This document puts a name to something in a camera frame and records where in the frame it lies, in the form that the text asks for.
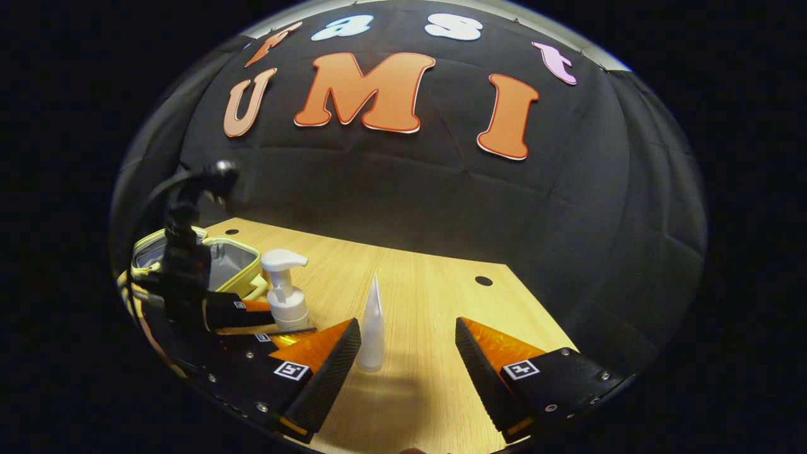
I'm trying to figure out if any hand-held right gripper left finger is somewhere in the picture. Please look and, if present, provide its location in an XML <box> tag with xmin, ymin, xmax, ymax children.
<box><xmin>189</xmin><ymin>317</ymin><xmax>363</xmax><ymax>444</ymax></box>

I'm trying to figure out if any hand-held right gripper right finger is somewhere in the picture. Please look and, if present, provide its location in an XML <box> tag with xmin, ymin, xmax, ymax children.
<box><xmin>455</xmin><ymin>316</ymin><xmax>625</xmax><ymax>444</ymax></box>

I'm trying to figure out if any white pump bottle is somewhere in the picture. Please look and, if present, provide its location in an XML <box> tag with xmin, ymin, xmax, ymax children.
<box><xmin>260</xmin><ymin>248</ymin><xmax>315</xmax><ymax>332</ymax></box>

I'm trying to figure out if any white squeeze tube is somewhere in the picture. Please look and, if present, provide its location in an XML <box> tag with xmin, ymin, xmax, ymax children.
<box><xmin>356</xmin><ymin>272</ymin><xmax>386</xmax><ymax>373</ymax></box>

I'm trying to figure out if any black backdrop cloth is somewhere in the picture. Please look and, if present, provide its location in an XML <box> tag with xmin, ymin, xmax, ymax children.
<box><xmin>110</xmin><ymin>0</ymin><xmax>708</xmax><ymax>379</ymax></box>

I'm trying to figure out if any black cable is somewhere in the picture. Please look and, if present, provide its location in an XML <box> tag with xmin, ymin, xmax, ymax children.
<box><xmin>126</xmin><ymin>170</ymin><xmax>193</xmax><ymax>278</ymax></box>

